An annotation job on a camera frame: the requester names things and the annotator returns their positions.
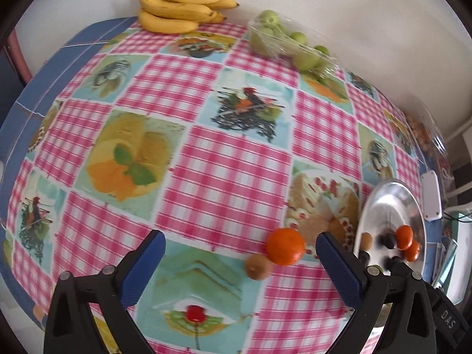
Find clear plastic jujube tray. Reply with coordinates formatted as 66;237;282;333
246;9;338;82

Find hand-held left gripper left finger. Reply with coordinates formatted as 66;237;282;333
43;229;166;354

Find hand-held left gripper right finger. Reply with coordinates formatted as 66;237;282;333
315;230;437;354

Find grey folded papers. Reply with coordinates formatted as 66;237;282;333
431;239;460;286

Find round metal plate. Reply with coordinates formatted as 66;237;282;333
354;179;426;284

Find clear plastic clamshell box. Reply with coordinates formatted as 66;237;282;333
404;107;452;192

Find orange mandarin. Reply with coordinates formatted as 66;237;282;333
404;241;421;262
395;225;414;249
266;228;306;266

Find pink chair rail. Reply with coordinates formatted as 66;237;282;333
7;29;34;83

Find blue lined cloth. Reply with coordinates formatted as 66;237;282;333
0;18;144;325

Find dark blue panel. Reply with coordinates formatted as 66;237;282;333
0;44;26;119

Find pile of small brown longans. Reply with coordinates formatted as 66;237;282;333
406;116;432;155

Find white metal frame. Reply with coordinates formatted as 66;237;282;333
440;118;472;200

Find pink checked printed tablecloth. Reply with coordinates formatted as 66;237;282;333
0;22;436;354

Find teal plastic object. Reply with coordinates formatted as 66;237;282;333
448;206;472;303

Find white power adapter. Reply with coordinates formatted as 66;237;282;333
421;171;442;222

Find pile of small green jujubes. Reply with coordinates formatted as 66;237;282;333
251;10;332;78

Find black adapter cable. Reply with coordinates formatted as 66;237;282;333
442;208;472;222

